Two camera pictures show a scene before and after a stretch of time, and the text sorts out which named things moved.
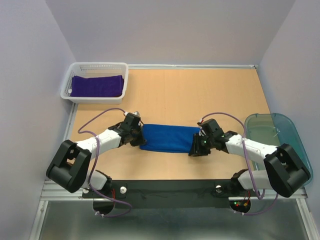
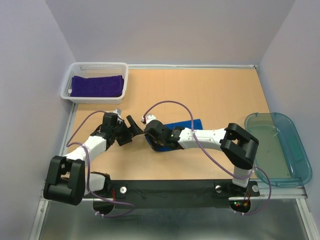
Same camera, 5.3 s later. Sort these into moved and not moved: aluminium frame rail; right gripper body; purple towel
Moved: right gripper body
Not moved: purple towel; aluminium frame rail
